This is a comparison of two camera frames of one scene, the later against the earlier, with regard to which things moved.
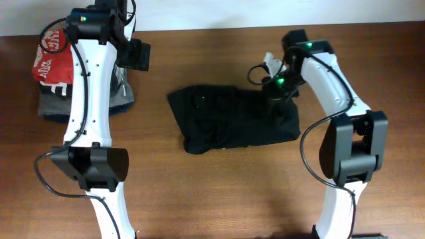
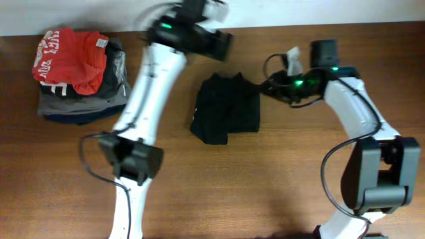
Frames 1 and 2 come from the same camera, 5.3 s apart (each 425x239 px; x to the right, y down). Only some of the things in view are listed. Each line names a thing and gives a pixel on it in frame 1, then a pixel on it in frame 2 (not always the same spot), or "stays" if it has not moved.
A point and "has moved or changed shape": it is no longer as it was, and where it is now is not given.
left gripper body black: [133, 56] → [211, 44]
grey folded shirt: [121, 95] stays
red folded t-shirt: [54, 62] stays
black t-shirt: [210, 116] has moved or changed shape
